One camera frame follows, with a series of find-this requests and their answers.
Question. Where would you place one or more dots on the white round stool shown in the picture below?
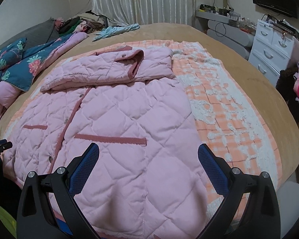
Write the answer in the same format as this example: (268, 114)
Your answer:
(289, 196)

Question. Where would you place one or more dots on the white striped curtain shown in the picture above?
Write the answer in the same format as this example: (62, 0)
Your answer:
(139, 0)

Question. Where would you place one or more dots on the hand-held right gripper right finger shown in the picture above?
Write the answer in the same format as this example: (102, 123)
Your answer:
(211, 169)

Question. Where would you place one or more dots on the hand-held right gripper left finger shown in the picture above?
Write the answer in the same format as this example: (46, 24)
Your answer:
(86, 169)

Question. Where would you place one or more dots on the pile of clothes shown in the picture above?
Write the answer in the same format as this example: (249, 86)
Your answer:
(89, 21)

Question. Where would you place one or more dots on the yellow-green cloth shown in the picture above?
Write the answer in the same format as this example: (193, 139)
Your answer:
(6, 216)

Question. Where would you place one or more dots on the pink quilted jacket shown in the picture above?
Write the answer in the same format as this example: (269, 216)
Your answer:
(127, 119)

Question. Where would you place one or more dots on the clutter of small bottles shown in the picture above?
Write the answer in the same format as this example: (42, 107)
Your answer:
(231, 17)

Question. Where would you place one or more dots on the grey desk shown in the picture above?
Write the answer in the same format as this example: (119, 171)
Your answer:
(211, 17)

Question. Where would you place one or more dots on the grey pillow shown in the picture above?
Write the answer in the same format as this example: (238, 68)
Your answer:
(39, 31)

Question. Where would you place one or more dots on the dark clothing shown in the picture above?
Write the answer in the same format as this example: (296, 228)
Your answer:
(286, 79)

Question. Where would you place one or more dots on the orange checked blanket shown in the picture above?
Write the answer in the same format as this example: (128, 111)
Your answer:
(226, 109)

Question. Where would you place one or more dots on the tan bed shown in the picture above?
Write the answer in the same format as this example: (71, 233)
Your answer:
(251, 74)

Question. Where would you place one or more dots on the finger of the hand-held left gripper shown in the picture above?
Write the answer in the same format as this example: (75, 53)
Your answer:
(2, 145)

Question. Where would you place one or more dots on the blue floral quilt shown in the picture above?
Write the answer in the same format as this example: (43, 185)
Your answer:
(27, 64)

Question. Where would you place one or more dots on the white drawer cabinet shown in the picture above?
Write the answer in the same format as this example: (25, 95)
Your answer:
(266, 47)

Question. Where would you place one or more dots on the light blue garment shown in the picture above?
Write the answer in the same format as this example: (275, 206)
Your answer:
(114, 31)

